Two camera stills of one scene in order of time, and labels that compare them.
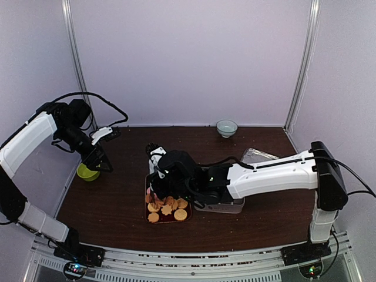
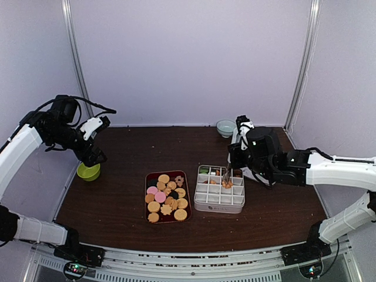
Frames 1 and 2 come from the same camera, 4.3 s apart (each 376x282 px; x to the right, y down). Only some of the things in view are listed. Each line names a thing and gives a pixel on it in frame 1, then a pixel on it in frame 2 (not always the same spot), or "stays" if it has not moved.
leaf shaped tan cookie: [166, 210] stays
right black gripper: [160, 192] → [236, 163]
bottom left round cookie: [153, 217] stays
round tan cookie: [153, 207] stays
